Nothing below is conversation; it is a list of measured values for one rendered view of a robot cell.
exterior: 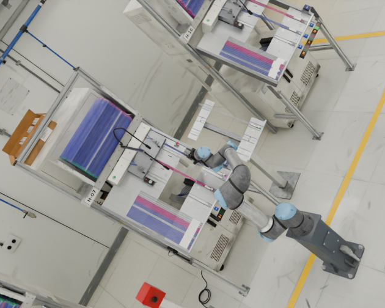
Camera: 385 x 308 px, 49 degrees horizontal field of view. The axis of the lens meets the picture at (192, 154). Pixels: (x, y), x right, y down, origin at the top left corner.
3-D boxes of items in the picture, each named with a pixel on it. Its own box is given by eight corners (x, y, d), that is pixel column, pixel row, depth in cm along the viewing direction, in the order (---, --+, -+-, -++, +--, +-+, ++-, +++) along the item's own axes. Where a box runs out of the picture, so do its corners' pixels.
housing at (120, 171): (153, 132, 324) (151, 126, 311) (120, 188, 313) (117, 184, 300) (143, 128, 325) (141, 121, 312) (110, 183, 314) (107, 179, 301)
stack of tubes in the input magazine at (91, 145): (133, 118, 308) (104, 96, 293) (96, 179, 296) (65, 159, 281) (125, 117, 318) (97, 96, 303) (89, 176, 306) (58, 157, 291)
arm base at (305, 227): (317, 216, 260) (308, 209, 254) (308, 239, 256) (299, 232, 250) (297, 212, 272) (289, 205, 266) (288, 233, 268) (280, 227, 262)
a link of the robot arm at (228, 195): (291, 231, 254) (234, 185, 227) (272, 247, 257) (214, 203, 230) (282, 219, 264) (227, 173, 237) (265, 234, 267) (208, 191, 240)
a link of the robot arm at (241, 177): (247, 169, 225) (227, 135, 269) (233, 183, 227) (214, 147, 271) (261, 182, 230) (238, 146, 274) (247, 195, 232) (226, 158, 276)
